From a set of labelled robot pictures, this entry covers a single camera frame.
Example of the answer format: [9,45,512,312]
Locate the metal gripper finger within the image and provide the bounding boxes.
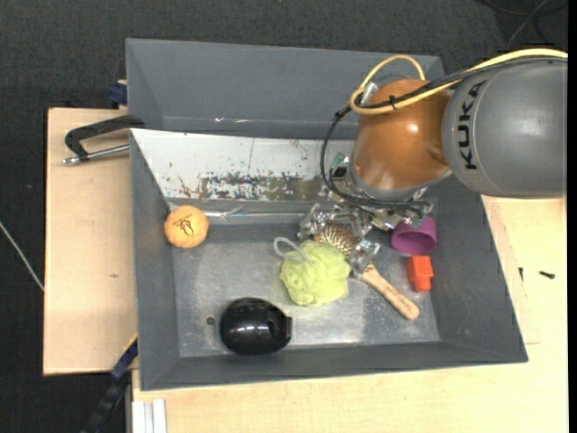
[297,203,337,244]
[347,238,381,281]

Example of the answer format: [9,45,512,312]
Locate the purple cup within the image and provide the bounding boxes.
[390,215,438,256]

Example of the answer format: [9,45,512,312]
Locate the wooden hairbrush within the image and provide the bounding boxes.
[313,221,421,322]

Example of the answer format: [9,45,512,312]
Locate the green mesh bath sponge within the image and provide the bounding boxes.
[273,236,353,308]

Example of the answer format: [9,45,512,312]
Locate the orange-red plastic block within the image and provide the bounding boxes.
[405,254,435,293]

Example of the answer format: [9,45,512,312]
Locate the black egg-shaped object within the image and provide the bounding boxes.
[218,297,294,356]

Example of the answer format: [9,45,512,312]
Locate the orange ball with print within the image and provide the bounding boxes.
[163,204,210,249]

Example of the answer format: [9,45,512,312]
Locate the grey metal bin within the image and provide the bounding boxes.
[124,37,529,392]

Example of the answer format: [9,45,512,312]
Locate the brown cardboard board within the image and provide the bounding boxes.
[42,107,139,376]

